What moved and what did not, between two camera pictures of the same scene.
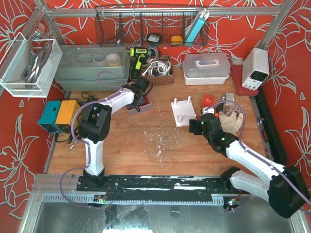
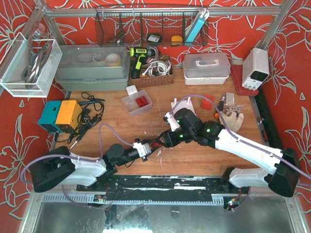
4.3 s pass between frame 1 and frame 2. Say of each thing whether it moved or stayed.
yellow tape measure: stayed
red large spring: moved
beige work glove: stayed
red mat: stayed
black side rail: stayed
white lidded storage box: stayed
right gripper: moved
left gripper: moved
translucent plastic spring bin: stayed
